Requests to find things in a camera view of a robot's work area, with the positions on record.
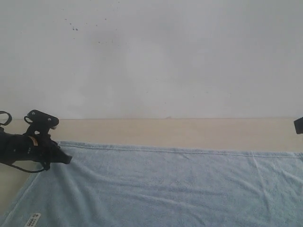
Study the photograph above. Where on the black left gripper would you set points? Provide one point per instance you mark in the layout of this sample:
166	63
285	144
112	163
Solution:
36	147

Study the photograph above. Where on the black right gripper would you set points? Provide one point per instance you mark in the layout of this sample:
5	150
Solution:
298	125

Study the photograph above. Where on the light blue terry towel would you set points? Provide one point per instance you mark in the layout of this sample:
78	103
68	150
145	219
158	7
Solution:
136	186

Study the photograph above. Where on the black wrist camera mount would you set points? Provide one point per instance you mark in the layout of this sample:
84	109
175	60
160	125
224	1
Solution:
40	122

